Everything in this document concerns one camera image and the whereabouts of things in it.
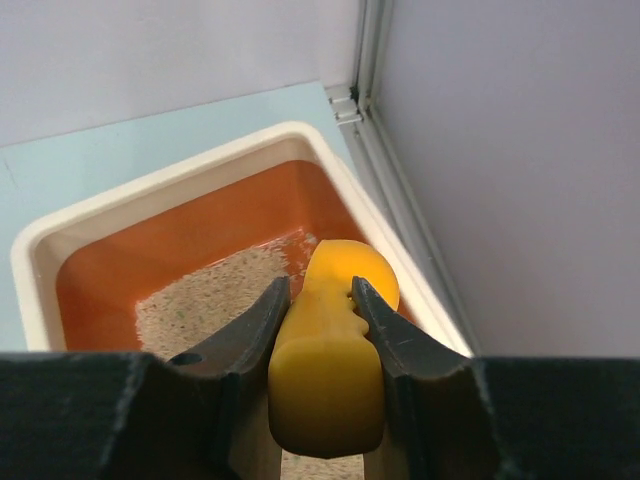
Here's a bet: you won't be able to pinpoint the white orange litter box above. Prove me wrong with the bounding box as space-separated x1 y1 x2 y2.
9 120 475 480

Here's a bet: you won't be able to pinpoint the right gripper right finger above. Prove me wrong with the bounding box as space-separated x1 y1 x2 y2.
352 278 639 479

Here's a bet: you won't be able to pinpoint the orange plastic scoop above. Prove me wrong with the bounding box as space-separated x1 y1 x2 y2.
268 240 400 459

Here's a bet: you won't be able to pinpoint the clean litter grains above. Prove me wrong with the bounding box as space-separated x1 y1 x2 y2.
135 231 364 479

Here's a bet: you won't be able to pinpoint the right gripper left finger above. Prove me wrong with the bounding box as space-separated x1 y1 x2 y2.
1 277 290 479

